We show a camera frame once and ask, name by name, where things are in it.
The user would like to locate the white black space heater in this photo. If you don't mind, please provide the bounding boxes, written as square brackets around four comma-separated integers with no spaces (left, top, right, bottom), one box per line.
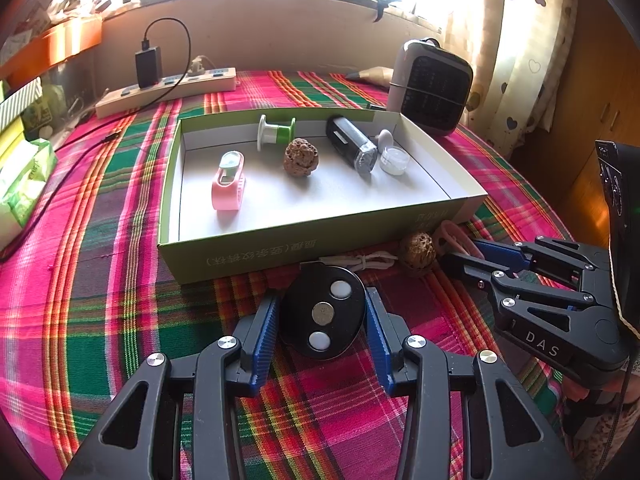
[386,38,474,137]

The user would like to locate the brown paper cone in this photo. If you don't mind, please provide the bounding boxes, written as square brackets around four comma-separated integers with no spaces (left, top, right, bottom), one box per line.
[345,66,396,89]

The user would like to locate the person's right hand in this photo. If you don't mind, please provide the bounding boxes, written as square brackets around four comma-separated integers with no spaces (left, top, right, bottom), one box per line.
[562,376,593,403]

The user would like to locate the pink silicone clip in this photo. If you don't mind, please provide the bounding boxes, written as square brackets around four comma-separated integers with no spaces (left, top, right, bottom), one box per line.
[212,151,248,213]

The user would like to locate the pink loop hair clip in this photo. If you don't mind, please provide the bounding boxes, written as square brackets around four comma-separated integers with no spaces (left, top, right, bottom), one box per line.
[432,221,482,261]

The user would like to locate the black charger plug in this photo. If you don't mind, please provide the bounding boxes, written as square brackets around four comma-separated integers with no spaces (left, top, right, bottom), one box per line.
[135,46,165,89]

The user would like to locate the shallow green cardboard box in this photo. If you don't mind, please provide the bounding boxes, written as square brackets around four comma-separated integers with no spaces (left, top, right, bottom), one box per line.
[157,107,488,286]

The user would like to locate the plaid tablecloth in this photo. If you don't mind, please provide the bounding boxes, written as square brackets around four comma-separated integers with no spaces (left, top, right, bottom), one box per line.
[0,67,576,480]

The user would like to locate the black oval device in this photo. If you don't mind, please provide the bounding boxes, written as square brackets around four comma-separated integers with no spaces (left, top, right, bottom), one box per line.
[280,261,368,360]

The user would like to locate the white cable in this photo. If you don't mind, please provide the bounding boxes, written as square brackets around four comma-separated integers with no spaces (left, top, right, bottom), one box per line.
[320,251,399,274]

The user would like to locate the orange box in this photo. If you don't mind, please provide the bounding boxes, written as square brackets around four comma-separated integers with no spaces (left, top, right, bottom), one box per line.
[0,15,104,81]

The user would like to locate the green tissue pack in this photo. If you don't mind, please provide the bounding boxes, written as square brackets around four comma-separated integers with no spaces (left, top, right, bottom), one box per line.
[0,138,59,229]

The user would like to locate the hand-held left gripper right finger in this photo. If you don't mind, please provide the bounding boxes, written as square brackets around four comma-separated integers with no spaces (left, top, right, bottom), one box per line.
[365,287,581,480]

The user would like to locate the grey striped box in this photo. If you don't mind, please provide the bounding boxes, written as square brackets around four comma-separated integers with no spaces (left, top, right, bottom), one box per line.
[0,77,44,130]

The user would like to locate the wooden cabinet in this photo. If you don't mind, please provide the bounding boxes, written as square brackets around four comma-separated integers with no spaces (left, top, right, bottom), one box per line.
[510,0,640,251]

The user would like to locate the black window clip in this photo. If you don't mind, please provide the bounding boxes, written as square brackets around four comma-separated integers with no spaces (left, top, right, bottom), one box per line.
[375,0,404,24]

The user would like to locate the black cylindrical device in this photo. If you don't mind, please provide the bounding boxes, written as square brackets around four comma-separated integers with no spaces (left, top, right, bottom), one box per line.
[326,116,379,177]

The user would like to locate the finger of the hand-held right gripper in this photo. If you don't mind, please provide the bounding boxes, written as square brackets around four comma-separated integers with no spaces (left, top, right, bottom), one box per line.
[472,236,613,292]
[440,251,613,333]

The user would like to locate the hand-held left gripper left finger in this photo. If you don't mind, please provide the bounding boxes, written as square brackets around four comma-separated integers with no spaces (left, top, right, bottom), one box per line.
[60,294,281,480]

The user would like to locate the green thread spool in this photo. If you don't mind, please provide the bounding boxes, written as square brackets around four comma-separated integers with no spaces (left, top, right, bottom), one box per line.
[257,114,297,151]

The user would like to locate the white power strip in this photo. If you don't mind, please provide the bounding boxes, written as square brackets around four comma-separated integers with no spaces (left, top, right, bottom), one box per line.
[95,66,238,120]

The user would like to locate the heart print curtain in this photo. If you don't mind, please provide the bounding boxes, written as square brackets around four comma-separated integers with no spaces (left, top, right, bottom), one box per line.
[450,0,581,153]

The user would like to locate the small clear plastic jar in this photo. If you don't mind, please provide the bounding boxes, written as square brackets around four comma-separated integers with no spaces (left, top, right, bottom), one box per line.
[379,146,411,177]

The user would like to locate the black charging cable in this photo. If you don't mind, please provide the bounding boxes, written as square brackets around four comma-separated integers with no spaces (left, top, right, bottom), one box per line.
[0,18,192,261]

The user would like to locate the brown walnut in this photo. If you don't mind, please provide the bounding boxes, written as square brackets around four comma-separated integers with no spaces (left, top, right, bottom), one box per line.
[283,138,319,177]
[399,231,434,277]

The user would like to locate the yellow-green cardboard box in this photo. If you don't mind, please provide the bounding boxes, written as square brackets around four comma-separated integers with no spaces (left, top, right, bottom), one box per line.
[0,119,27,162]

